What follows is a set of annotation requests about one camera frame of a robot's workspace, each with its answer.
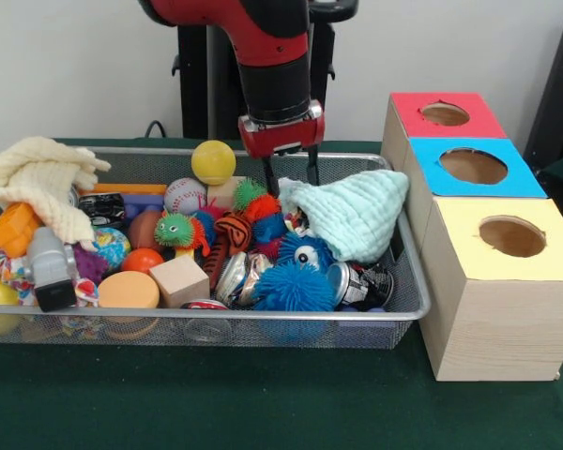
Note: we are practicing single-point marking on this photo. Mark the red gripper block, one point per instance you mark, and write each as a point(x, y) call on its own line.
point(281, 138)

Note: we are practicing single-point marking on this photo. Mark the light blue waffle cloth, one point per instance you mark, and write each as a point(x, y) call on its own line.
point(352, 211)

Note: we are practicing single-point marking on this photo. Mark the cream waffle cloth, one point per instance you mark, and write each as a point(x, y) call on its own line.
point(42, 178)

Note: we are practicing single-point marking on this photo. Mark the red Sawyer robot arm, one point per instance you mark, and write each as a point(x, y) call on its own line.
point(272, 47)

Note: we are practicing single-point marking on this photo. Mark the wooden box with three holes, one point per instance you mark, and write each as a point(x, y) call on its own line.
point(497, 328)

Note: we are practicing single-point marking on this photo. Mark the yellow tennis ball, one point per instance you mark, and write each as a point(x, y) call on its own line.
point(213, 161)

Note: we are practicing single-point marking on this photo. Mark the blue spiky rubber ball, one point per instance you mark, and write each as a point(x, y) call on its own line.
point(319, 253)
point(293, 286)

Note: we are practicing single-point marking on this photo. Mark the white toy baseball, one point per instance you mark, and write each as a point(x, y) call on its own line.
point(185, 196)

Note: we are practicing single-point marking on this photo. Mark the crushed black drink can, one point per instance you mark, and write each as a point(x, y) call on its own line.
point(361, 286)

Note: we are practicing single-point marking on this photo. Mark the plain wooden cube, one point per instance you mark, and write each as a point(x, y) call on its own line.
point(179, 280)

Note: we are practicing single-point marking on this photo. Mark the small orange ball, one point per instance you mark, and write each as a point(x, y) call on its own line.
point(141, 260)

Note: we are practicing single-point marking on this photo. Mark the orange foam disc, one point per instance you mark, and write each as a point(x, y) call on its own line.
point(128, 290)

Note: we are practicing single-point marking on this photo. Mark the silver toy robot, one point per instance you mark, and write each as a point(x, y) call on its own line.
point(51, 269)

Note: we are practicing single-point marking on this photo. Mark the black upright panel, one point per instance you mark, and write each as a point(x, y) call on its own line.
point(558, 94)

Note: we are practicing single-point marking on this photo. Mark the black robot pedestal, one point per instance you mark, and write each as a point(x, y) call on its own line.
point(216, 94)

